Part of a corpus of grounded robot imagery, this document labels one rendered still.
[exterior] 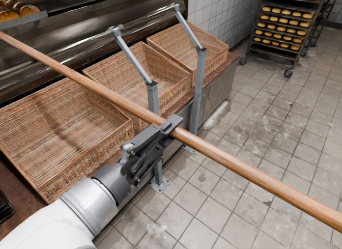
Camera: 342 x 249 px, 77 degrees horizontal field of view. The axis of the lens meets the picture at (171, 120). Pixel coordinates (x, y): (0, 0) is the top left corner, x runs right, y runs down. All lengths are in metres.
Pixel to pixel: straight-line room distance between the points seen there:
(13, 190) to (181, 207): 1.05
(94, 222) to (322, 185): 1.94
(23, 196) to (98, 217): 0.93
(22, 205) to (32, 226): 0.88
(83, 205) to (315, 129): 2.42
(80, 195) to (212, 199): 1.44
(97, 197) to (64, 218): 0.05
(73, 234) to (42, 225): 0.05
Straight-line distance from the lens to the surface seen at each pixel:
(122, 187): 0.41
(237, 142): 2.13
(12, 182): 1.38
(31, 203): 1.26
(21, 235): 0.40
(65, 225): 0.38
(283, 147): 2.26
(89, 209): 0.39
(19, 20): 1.33
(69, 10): 1.42
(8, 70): 0.93
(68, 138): 1.43
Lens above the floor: 1.55
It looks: 44 degrees down
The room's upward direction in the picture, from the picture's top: straight up
